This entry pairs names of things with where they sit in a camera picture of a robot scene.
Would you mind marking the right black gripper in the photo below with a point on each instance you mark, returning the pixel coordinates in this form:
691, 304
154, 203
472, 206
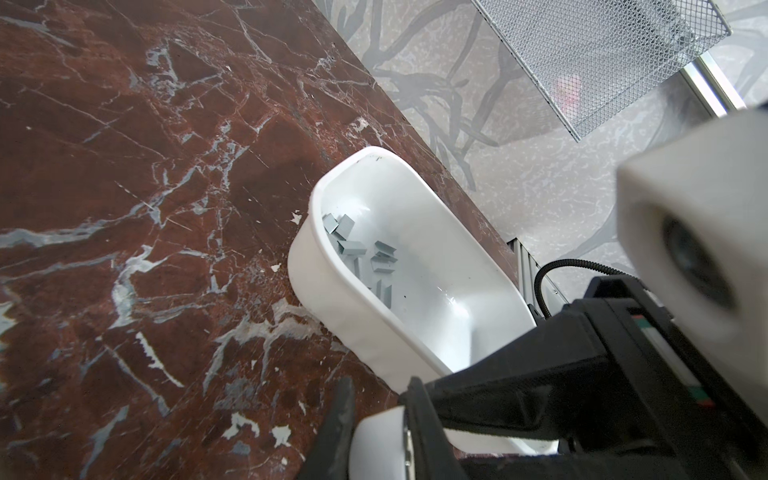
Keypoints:
537, 386

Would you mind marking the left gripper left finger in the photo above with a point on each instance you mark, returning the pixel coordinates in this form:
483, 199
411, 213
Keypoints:
328, 458

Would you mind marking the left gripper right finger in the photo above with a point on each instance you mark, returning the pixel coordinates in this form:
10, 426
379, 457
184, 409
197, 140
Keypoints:
433, 455

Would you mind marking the white oval tray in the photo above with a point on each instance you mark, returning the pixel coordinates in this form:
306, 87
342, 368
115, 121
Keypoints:
452, 305

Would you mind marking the small white stapler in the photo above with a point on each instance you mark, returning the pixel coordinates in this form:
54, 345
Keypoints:
378, 447

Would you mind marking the grey staple strip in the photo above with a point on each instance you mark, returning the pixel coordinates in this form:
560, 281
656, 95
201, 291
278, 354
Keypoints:
387, 296
351, 248
381, 266
344, 227
330, 223
384, 249

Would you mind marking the pink object in basket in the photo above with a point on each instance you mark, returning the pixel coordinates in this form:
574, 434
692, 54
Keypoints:
567, 93

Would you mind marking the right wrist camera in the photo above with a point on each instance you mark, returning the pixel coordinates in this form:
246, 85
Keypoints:
692, 218

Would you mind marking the white wire mesh basket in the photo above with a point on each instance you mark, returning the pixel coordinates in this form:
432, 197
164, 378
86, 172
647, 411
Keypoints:
621, 49

